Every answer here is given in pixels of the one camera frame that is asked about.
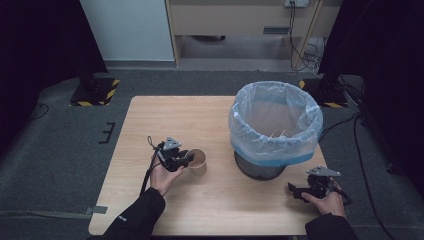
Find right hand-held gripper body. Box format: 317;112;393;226
305;165;343;198

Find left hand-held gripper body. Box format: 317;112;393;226
155;136;188;173

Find brown paper cup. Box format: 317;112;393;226
185;148;208;177

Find metal trash bin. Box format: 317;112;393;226
233;150;287;182

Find trash bin with blue bag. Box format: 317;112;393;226
227;80;324;168

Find person's right hand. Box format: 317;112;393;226
300;182;348;218

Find person's left hand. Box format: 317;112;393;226
149;155;186;197

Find black striped stand base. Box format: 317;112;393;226
298;77;350;109
68;77;121;108

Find grey tape piece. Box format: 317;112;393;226
84;205;109;216

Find dark curtain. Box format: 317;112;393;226
0;0;109;158
317;0;424;201

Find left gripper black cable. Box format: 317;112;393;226
139;134;165;196

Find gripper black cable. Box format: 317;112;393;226
333;186;354;207
139;134;165;196

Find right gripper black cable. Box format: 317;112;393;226
333;186;354;207

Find long black floor cable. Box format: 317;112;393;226
319;112;398;240

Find thin black floor cable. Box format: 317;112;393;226
27;102;51;122

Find grey floor cable strip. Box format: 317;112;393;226
0;209;94;220

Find black hanging cables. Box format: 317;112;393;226
287;1;324;73

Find wall power outlet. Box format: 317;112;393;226
283;0;310;9

